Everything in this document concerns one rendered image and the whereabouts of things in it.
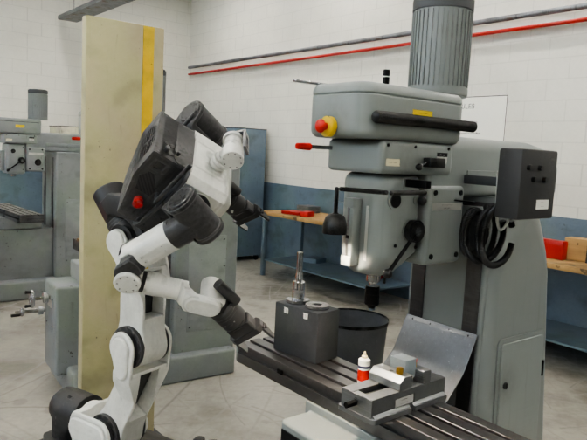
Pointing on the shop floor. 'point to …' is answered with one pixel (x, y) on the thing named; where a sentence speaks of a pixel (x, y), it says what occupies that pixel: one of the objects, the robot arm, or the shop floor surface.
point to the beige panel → (109, 171)
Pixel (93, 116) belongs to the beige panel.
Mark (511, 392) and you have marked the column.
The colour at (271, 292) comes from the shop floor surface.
